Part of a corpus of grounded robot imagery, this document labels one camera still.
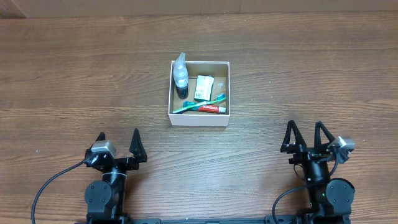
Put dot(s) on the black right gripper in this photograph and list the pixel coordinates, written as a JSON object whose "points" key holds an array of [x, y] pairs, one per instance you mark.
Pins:
{"points": [[308, 153]]}

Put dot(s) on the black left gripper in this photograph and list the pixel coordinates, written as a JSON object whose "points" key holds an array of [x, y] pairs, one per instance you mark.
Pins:
{"points": [[138, 152]]}

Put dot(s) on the green white toothbrush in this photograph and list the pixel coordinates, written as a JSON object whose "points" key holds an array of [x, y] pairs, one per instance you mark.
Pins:
{"points": [[187, 105]]}

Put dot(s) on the clear bottle dark liquid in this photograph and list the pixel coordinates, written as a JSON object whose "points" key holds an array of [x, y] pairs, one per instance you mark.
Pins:
{"points": [[180, 75]]}

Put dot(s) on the red green toothpaste tube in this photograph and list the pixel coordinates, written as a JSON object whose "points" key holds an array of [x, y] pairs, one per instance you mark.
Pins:
{"points": [[209, 109]]}

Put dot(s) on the green white soap bar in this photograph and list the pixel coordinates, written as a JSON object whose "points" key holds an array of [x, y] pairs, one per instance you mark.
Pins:
{"points": [[203, 88]]}

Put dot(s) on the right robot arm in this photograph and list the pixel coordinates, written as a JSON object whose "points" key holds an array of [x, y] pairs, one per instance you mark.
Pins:
{"points": [[330, 198]]}

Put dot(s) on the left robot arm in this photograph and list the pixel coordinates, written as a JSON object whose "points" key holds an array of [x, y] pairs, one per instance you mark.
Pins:
{"points": [[105, 197]]}

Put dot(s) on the white cardboard box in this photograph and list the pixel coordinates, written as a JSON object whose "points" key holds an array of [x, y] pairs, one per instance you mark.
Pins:
{"points": [[220, 71]]}

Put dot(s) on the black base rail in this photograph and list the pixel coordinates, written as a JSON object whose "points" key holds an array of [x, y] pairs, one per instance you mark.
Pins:
{"points": [[268, 219]]}

